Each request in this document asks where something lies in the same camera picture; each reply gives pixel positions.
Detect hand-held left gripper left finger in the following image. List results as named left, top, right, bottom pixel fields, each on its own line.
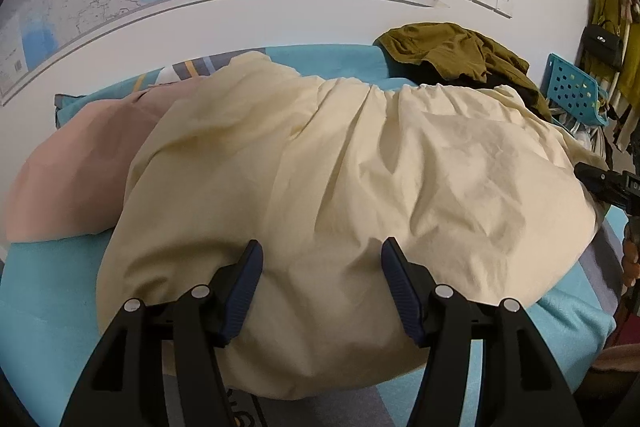
left=60, top=239, right=264, bottom=427

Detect blue plastic basket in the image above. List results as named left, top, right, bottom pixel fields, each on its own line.
left=542, top=53, right=608, bottom=126

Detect black handbag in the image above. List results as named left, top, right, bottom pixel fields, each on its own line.
left=580, top=23, right=628, bottom=70

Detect brown braided doll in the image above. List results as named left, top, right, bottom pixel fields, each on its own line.
left=622, top=219, right=640, bottom=280

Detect grey striped cloth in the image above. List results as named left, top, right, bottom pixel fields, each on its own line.
left=555, top=109, right=608, bottom=168

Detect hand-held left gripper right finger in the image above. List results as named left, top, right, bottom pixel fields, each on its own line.
left=381, top=237, right=586, bottom=427

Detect cream yellow jacket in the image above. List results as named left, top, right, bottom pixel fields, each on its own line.
left=97, top=52, right=608, bottom=403

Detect brown cloth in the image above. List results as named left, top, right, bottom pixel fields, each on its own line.
left=595, top=342, right=640, bottom=373

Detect pink cloth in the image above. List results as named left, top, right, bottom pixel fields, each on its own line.
left=2, top=79, right=211, bottom=243

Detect olive green garment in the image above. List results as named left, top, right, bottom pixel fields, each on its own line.
left=374, top=23, right=553, bottom=122

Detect hanging yellow-green clothes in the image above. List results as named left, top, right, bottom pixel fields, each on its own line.
left=585, top=0, right=640, bottom=108

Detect blue striped bed sheet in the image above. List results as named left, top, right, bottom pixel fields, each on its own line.
left=0, top=42, right=621, bottom=427

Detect black tripod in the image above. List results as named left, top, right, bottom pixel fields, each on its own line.
left=574, top=162, right=640, bottom=210

